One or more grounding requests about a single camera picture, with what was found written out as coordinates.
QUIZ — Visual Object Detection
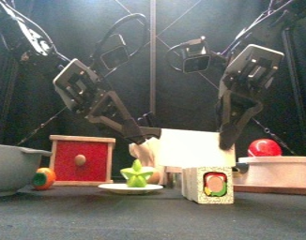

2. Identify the white box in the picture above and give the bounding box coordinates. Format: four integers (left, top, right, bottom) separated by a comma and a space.
158, 127, 237, 169

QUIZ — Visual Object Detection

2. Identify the white toy sushi roll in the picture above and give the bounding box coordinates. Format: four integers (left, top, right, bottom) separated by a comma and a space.
181, 165, 236, 205

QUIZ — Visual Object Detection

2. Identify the red toy ball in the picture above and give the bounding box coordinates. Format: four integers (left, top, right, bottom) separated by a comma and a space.
246, 138, 284, 158

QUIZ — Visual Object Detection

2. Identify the tan toy egg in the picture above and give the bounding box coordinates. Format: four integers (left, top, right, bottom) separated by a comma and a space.
142, 166, 162, 185

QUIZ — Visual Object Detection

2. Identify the green toy star fruit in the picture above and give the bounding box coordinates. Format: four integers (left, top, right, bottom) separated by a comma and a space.
120, 158, 156, 188

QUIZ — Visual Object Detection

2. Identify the wooden box red drawer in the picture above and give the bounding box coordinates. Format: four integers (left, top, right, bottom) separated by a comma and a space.
49, 134, 118, 188

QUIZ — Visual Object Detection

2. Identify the small white plate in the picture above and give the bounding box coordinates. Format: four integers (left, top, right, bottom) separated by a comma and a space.
97, 182, 165, 196

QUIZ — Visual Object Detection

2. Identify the orange and green toy fruit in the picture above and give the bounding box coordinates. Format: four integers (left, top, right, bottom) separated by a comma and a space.
31, 167, 58, 191

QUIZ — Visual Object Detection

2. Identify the grey toy pot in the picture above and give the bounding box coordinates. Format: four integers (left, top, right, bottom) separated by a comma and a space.
0, 142, 54, 193

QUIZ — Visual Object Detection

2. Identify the black frame post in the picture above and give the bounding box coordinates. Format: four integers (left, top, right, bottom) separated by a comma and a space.
283, 27, 306, 152

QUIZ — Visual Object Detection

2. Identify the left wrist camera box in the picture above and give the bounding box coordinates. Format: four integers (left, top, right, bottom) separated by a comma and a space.
98, 33, 133, 71

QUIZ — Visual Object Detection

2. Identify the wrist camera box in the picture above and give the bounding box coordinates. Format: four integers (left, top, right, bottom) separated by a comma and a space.
98, 33, 133, 71
181, 36, 214, 75

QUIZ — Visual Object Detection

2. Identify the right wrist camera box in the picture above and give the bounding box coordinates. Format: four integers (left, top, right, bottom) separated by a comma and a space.
181, 36, 214, 75

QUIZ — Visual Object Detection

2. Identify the grey vertical frame pole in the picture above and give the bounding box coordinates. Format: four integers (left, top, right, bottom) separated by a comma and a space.
150, 0, 158, 116

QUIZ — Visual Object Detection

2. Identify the black right camera cable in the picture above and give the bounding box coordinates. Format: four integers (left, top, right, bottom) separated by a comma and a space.
165, 43, 192, 73

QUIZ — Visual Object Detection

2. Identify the black camera cable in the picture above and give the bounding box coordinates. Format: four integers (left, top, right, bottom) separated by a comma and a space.
165, 43, 192, 73
90, 12, 150, 68

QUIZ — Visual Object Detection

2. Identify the black left camera cable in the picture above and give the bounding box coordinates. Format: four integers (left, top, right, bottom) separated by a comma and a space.
90, 12, 150, 68

